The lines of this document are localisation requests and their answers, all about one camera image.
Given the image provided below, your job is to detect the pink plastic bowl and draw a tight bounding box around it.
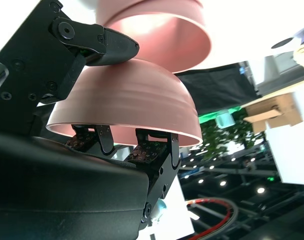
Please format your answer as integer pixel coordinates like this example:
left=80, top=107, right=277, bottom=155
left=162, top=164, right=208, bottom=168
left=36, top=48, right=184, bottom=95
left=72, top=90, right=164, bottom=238
left=45, top=57, right=204, bottom=148
left=96, top=0, right=205, bottom=27
left=103, top=13, right=213, bottom=74

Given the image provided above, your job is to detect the green table cloth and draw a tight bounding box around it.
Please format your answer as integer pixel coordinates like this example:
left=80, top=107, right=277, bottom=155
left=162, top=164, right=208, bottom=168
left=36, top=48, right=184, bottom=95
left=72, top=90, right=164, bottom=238
left=198, top=106, right=242, bottom=124

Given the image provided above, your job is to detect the white mug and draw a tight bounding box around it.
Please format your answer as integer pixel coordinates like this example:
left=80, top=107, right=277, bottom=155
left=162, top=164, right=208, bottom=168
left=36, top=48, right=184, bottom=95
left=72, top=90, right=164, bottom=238
left=215, top=111, right=236, bottom=129

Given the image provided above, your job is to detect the brown cardboard box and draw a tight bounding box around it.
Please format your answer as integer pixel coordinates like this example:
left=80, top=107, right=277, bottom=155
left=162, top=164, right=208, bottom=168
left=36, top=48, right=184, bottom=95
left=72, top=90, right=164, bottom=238
left=243, top=91, right=304, bottom=130

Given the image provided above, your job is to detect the red cable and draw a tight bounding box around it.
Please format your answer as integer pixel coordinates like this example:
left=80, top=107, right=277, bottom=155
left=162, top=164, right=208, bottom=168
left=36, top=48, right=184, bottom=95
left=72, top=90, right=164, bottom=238
left=186, top=197, right=239, bottom=240

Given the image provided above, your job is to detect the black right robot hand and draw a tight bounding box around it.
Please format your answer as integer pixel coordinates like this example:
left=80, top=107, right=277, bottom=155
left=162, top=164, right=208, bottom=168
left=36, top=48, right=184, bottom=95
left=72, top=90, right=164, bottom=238
left=0, top=0, right=182, bottom=240

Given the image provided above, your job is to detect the black round table grommet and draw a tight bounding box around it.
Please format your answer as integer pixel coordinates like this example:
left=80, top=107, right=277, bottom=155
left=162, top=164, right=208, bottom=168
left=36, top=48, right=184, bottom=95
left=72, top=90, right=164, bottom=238
left=271, top=37, right=295, bottom=50

